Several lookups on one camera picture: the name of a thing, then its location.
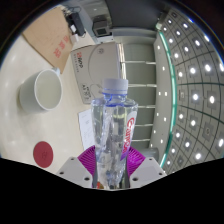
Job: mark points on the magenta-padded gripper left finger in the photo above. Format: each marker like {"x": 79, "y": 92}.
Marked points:
{"x": 86, "y": 161}

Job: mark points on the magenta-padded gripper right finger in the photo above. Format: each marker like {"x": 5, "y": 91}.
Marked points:
{"x": 136, "y": 161}

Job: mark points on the clear plastic water bottle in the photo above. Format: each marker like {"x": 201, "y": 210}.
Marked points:
{"x": 113, "y": 133}

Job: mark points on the white paper sheet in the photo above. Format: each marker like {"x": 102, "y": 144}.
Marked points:
{"x": 87, "y": 128}

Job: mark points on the flat round red coaster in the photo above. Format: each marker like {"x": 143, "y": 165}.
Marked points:
{"x": 43, "y": 154}

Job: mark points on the white ceramic mug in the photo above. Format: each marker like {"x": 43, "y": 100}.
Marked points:
{"x": 46, "y": 90}

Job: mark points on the large white cardboard box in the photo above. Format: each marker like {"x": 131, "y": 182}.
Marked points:
{"x": 96, "y": 66}

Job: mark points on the group of ceiling lights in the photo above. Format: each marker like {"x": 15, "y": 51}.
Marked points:
{"x": 193, "y": 70}

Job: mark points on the brown paper envelope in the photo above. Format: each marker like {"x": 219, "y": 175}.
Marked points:
{"x": 46, "y": 33}

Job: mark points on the grey monitor cabinet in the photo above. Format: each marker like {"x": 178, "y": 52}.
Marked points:
{"x": 101, "y": 26}

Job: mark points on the black power adapter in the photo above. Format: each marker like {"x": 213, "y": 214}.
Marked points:
{"x": 77, "y": 23}

